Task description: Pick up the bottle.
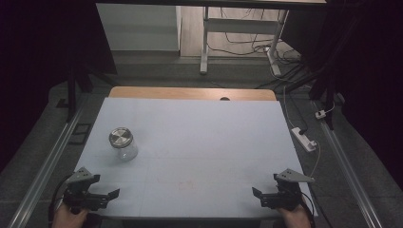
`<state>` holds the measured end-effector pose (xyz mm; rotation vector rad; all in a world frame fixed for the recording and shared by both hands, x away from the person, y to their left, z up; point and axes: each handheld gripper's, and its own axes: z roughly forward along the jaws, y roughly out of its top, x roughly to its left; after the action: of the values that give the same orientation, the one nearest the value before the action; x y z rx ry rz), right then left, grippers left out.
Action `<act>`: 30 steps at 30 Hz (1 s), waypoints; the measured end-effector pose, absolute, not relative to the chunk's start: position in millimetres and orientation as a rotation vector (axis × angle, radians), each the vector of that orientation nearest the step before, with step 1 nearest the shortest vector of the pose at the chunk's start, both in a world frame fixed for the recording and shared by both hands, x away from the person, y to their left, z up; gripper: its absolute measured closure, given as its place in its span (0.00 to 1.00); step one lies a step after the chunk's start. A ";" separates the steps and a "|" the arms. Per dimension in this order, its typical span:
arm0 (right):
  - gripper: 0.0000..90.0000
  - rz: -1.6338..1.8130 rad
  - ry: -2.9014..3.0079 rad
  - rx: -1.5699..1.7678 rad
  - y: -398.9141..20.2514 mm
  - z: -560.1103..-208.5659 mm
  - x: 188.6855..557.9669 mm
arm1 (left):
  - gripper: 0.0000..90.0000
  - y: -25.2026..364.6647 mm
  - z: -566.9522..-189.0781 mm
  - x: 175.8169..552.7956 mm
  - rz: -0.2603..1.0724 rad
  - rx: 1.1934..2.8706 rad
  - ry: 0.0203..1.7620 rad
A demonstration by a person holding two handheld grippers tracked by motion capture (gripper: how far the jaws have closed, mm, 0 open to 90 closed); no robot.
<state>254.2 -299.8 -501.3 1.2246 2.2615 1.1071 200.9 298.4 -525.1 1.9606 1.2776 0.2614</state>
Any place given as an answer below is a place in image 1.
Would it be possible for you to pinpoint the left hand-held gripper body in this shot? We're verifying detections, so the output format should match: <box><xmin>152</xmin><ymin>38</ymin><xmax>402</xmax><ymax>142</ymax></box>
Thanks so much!
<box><xmin>62</xmin><ymin>166</ymin><xmax>110</xmax><ymax>214</ymax></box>

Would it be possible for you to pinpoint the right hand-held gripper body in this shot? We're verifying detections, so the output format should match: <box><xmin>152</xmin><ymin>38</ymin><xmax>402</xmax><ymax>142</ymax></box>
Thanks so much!
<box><xmin>259</xmin><ymin>168</ymin><xmax>316</xmax><ymax>212</ymax></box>

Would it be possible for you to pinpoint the person's left hand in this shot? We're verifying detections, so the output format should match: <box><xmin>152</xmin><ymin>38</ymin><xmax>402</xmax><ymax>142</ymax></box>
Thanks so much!
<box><xmin>51</xmin><ymin>202</ymin><xmax>90</xmax><ymax>228</ymax></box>

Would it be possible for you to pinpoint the person's right hand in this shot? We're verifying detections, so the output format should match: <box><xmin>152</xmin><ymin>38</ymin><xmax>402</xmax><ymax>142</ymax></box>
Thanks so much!
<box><xmin>277</xmin><ymin>203</ymin><xmax>314</xmax><ymax>228</ymax></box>

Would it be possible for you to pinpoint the clear glass jar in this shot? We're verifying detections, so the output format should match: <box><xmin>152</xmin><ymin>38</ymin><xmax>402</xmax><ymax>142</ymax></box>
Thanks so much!
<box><xmin>112</xmin><ymin>138</ymin><xmax>140</xmax><ymax>162</ymax></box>

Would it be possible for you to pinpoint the round metal jar lid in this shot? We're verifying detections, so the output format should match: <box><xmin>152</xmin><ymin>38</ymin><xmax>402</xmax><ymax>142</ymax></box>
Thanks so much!
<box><xmin>108</xmin><ymin>126</ymin><xmax>134</xmax><ymax>149</ymax></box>

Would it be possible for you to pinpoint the white power strip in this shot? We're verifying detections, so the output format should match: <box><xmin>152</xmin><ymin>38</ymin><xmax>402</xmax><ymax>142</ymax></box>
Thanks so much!
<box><xmin>291</xmin><ymin>126</ymin><xmax>318</xmax><ymax>153</ymax></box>

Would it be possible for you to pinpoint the light blue table mat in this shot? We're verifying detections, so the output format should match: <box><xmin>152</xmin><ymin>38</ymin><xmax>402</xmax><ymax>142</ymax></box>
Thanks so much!
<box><xmin>73</xmin><ymin>97</ymin><xmax>318</xmax><ymax>220</ymax></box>

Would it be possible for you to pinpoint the black metal stand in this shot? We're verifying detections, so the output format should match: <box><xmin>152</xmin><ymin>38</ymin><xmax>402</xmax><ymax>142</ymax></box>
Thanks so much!
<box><xmin>56</xmin><ymin>56</ymin><xmax>119</xmax><ymax>123</ymax></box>
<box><xmin>275</xmin><ymin>63</ymin><xmax>341</xmax><ymax>131</ymax></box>

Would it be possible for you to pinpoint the wooden table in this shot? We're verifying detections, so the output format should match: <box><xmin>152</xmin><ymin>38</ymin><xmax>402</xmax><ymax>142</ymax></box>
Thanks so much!
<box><xmin>108</xmin><ymin>85</ymin><xmax>278</xmax><ymax>102</ymax></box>

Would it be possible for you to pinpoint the dark curtain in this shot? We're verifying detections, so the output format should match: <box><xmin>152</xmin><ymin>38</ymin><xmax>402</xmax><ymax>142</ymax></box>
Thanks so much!
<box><xmin>279</xmin><ymin>0</ymin><xmax>403</xmax><ymax>191</ymax></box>
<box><xmin>0</xmin><ymin>0</ymin><xmax>118</xmax><ymax>174</ymax></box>

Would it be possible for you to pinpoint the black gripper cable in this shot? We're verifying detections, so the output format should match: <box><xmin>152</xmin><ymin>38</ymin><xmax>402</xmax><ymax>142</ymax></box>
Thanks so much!
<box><xmin>299</xmin><ymin>191</ymin><xmax>318</xmax><ymax>220</ymax></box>
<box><xmin>47</xmin><ymin>173</ymin><xmax>74</xmax><ymax>226</ymax></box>

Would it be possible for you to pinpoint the thin white cable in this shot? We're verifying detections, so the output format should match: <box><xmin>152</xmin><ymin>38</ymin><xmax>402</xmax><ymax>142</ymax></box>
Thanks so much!
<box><xmin>309</xmin><ymin>142</ymin><xmax>322</xmax><ymax>179</ymax></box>

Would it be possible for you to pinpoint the aluminium rail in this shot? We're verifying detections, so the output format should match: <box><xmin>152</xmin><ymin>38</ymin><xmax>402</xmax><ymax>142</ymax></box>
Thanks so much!
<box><xmin>318</xmin><ymin>121</ymin><xmax>385</xmax><ymax>228</ymax></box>
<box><xmin>7</xmin><ymin>105</ymin><xmax>86</xmax><ymax>228</ymax></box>

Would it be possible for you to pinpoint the black power cable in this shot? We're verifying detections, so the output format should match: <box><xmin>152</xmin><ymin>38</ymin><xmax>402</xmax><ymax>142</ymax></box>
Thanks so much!
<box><xmin>284</xmin><ymin>91</ymin><xmax>309</xmax><ymax>135</ymax></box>

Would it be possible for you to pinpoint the tangle of floor cables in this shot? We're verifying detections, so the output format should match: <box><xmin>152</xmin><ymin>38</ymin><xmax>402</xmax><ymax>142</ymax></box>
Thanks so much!
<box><xmin>207</xmin><ymin>7</ymin><xmax>302</xmax><ymax>66</ymax></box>

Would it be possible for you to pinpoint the white desk frame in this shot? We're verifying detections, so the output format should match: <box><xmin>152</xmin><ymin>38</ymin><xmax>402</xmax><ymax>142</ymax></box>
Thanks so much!
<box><xmin>199</xmin><ymin>6</ymin><xmax>290</xmax><ymax>77</ymax></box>

